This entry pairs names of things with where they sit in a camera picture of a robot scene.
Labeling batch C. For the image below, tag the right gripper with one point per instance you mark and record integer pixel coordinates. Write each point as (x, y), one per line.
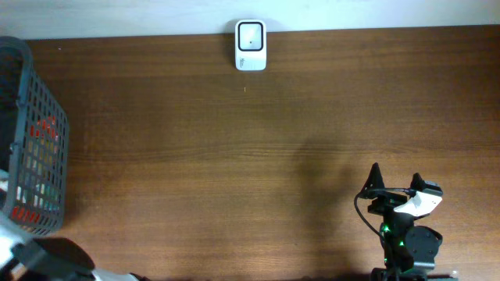
(386, 200)

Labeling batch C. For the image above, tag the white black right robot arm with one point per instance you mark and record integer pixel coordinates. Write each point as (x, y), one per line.
(409, 249)

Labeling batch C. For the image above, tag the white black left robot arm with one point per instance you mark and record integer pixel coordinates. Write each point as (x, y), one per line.
(30, 257)

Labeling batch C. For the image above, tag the white barcode scanner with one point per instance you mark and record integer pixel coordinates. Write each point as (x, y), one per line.
(250, 44)

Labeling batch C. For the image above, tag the grey plastic mesh basket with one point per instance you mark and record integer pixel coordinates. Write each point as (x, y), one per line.
(34, 144)

